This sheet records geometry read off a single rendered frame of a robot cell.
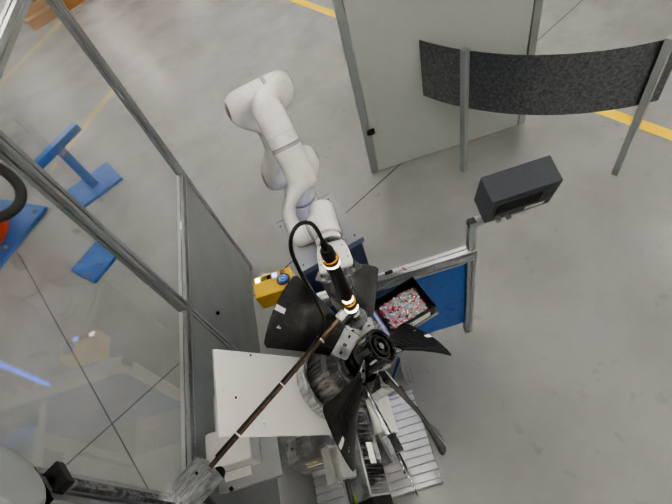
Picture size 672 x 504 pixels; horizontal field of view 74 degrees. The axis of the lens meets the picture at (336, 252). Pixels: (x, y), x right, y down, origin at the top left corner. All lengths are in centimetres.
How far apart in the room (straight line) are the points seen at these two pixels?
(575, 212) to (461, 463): 172
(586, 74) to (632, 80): 26
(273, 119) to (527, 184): 92
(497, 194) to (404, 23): 149
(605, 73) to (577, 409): 176
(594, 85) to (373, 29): 125
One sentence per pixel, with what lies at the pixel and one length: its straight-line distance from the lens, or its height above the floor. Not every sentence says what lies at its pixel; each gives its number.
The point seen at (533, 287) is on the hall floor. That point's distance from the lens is 292.
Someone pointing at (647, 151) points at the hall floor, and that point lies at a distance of 373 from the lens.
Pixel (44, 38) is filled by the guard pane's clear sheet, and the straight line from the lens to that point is 195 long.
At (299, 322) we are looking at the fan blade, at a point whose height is 138.
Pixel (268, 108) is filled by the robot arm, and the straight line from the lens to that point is 132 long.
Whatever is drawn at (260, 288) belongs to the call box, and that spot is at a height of 107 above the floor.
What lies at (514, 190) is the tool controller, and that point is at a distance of 172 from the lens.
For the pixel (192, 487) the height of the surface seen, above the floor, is 138.
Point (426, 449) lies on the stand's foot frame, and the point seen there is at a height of 8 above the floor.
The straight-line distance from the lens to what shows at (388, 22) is 287.
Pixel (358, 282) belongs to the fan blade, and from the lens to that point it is 158.
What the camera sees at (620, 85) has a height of 72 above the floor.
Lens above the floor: 254
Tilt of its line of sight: 54 degrees down
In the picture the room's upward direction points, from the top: 22 degrees counter-clockwise
